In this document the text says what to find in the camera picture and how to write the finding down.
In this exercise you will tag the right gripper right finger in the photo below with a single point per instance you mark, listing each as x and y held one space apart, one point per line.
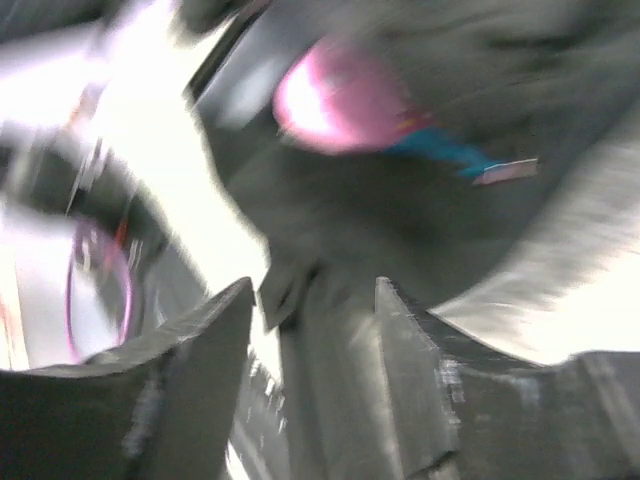
471 412

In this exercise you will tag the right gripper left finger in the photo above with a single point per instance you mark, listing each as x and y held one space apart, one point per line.
159 407

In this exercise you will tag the Little Women paperback book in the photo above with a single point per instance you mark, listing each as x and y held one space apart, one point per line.
507 171

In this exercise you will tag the Jane Eyre paperback book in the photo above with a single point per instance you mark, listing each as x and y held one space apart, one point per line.
436 144

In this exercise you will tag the pink pencil case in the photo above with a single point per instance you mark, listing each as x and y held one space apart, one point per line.
338 98

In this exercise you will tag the black backpack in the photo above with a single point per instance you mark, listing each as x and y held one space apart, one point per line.
522 79

